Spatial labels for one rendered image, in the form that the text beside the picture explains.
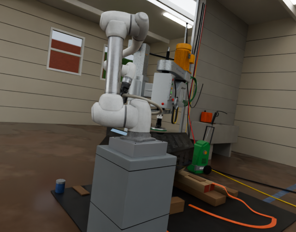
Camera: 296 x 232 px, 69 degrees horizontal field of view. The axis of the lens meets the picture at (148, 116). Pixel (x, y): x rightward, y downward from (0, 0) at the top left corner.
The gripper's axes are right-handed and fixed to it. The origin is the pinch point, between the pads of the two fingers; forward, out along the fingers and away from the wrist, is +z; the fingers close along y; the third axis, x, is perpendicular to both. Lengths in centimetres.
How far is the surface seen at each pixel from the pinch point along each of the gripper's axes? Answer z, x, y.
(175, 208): 78, -25, 96
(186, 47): -136, 16, 110
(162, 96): -40, 8, 72
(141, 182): 55, -57, -19
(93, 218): 88, -20, -13
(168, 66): -73, 4, 60
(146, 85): -75, 71, 109
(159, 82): -56, 14, 65
